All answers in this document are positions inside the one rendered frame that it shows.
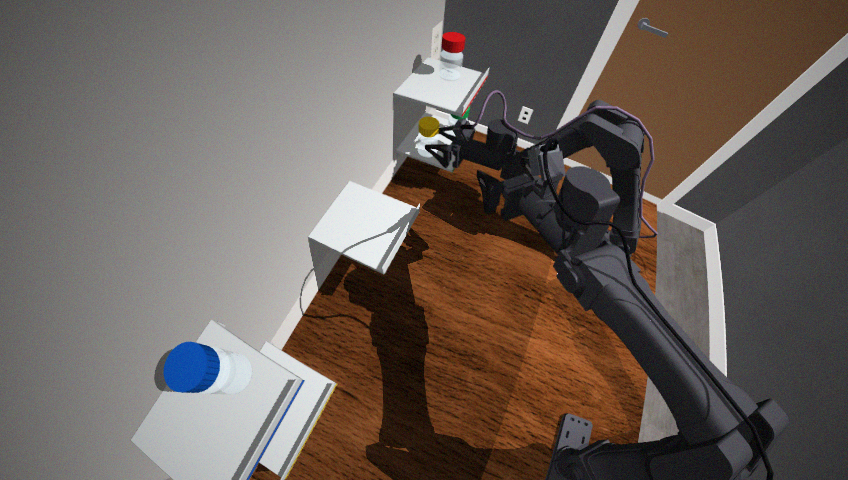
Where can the white bottle with yellow cap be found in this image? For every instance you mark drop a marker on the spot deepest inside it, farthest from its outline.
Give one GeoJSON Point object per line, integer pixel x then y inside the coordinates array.
{"type": "Point", "coordinates": [428, 134]}

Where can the clear bottle with green cap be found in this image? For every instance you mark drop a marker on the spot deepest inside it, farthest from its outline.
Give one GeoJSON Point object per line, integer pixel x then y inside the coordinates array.
{"type": "Point", "coordinates": [453, 119]}

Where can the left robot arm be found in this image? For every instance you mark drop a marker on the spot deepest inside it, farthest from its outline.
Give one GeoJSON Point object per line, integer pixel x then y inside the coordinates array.
{"type": "Point", "coordinates": [705, 404]}

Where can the white bottle with blue cap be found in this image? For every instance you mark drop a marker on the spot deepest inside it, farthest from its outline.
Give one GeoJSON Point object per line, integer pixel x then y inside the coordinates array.
{"type": "Point", "coordinates": [196, 368]}

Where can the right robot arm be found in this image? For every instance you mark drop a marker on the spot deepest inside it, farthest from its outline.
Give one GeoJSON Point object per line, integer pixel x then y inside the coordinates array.
{"type": "Point", "coordinates": [621, 146]}

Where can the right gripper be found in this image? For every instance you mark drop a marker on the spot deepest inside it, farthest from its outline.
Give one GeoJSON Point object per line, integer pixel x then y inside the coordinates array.
{"type": "Point", "coordinates": [467, 149]}

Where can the translucent bottle with red cap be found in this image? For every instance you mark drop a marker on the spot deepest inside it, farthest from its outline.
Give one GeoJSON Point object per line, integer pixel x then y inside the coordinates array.
{"type": "Point", "coordinates": [451, 57]}

